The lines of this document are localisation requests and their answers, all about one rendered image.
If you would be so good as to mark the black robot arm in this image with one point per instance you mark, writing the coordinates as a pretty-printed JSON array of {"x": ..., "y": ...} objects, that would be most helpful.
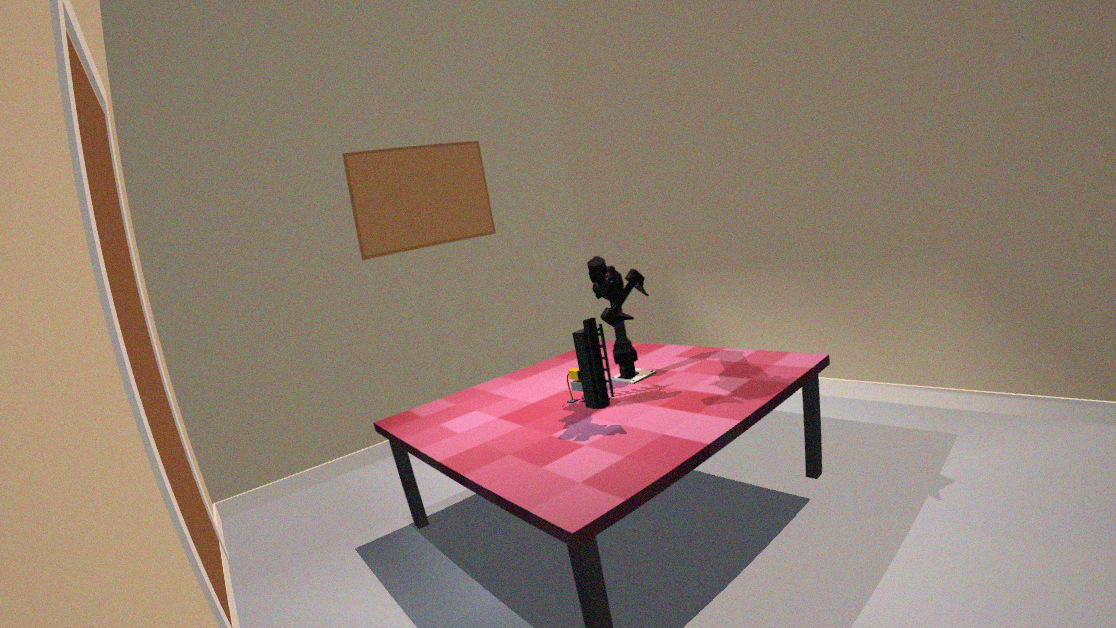
[{"x": 605, "y": 279}]

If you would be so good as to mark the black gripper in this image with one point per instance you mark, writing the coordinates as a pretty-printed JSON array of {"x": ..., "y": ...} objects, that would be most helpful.
[{"x": 611, "y": 315}]

